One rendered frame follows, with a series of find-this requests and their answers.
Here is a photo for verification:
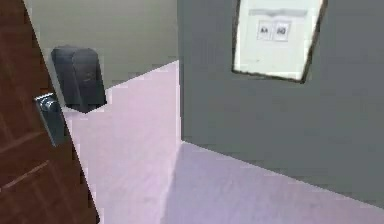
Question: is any black metal trash can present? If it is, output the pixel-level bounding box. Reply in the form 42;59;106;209
50;45;108;114

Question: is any dark brown wooden door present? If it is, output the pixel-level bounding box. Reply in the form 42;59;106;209
0;0;101;224

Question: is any white framed wall picture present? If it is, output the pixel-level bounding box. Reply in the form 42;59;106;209
231;0;329;85

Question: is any silver door handle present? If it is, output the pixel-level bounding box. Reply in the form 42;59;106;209
33;92;68;148

